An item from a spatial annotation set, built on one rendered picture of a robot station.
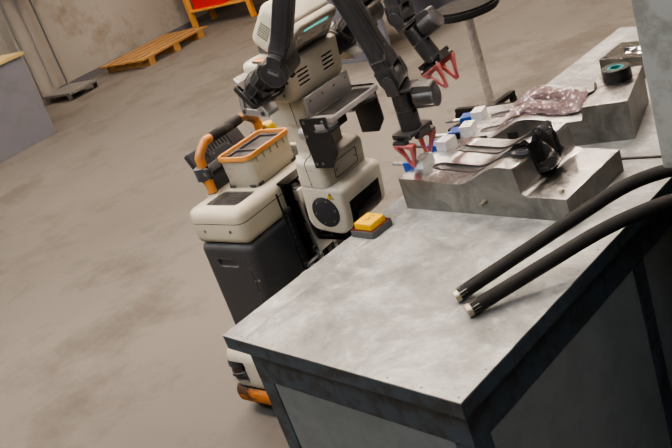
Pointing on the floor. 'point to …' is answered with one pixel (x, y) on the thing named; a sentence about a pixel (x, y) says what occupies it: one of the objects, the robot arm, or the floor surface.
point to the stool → (476, 5)
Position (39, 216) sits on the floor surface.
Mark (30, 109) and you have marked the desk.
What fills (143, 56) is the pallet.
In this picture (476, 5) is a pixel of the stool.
